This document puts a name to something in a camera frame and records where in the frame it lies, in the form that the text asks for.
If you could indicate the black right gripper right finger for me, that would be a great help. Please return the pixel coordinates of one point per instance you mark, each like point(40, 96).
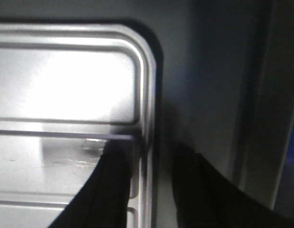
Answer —
point(204, 198)

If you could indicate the silver metal tray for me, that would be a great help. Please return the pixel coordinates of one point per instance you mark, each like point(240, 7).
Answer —
point(65, 91)

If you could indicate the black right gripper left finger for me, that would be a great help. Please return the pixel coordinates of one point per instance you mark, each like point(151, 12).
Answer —
point(102, 201)

